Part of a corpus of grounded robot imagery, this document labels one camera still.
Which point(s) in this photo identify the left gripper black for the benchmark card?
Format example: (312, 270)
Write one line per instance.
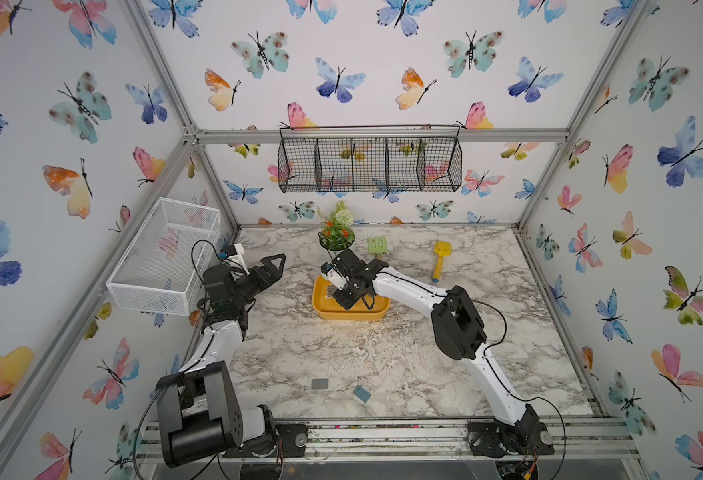
(268, 271)

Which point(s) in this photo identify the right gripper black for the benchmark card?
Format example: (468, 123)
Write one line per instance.
(343, 302)

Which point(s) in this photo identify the grey eraser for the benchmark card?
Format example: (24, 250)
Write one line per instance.
(319, 384)

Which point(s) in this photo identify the teal eraser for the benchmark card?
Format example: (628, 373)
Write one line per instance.
(361, 393)

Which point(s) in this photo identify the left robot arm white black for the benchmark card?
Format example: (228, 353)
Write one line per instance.
(199, 415)

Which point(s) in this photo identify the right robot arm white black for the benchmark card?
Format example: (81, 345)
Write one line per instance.
(460, 335)

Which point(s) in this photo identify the green toy rake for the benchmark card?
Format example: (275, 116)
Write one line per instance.
(377, 246)

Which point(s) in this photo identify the potted plant white pot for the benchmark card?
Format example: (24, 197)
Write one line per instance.
(337, 229)

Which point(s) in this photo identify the yellow toy shovel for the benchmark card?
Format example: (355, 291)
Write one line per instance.
(442, 250)

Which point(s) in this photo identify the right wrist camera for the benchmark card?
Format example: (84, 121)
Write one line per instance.
(331, 274)

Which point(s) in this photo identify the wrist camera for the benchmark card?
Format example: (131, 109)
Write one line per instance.
(232, 254)
(331, 274)

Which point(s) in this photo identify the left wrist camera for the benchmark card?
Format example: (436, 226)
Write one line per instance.
(232, 254)

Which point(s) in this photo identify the white mesh wall basket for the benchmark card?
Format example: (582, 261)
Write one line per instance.
(159, 272)

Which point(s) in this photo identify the black wire wall basket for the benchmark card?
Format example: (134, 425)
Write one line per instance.
(369, 159)

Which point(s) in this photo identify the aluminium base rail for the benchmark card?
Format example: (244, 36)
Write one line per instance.
(577, 438)

